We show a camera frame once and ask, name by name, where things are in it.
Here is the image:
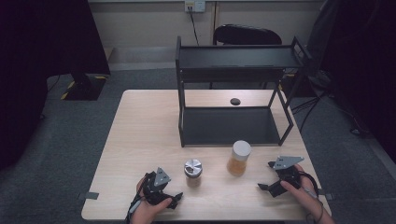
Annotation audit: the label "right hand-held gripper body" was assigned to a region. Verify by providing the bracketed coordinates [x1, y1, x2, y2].
[273, 155, 305, 189]

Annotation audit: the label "black two-tier metal rack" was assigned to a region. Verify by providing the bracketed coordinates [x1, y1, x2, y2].
[175, 35, 312, 148]

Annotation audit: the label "orange powder jar white lid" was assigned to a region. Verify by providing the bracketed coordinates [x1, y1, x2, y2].
[226, 140, 252, 177]

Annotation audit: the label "spice jar with silver lid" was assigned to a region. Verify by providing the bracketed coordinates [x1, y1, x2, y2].
[183, 159, 204, 189]

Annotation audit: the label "black wrist band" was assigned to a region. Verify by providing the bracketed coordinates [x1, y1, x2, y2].
[305, 200, 325, 224]

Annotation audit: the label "right hand-held gripper cable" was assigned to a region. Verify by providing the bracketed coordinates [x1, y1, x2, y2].
[298, 172, 320, 200]

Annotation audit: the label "person's left hand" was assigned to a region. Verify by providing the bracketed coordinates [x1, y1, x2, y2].
[130, 176, 173, 220]

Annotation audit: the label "white wall outlet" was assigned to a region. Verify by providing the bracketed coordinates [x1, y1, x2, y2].
[184, 0, 206, 13]

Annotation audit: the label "dark curtain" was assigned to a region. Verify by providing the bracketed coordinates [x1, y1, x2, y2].
[0, 0, 112, 172]
[320, 0, 396, 155]

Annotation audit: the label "black power cable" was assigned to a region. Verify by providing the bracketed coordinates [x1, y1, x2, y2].
[188, 5, 201, 47]

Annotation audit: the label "black stand base yellow stripes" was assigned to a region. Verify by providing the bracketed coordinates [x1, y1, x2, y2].
[60, 73, 108, 102]

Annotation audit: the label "black chair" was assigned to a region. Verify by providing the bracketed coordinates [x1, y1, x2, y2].
[208, 23, 283, 91]

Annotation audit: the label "left hand-held gripper cable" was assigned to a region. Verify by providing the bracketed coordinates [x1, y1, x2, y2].
[125, 180, 148, 224]

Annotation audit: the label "hand-held gripper cable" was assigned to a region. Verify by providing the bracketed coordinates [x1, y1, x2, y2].
[125, 180, 148, 224]
[298, 172, 320, 200]

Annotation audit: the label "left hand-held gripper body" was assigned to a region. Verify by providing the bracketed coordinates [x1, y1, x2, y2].
[141, 167, 176, 207]

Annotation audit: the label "person's right hand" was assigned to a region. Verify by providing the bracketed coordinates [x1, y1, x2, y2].
[279, 163, 325, 217]

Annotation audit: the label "grey tape strip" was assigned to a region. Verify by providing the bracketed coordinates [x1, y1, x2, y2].
[78, 191, 100, 201]
[317, 189, 335, 202]

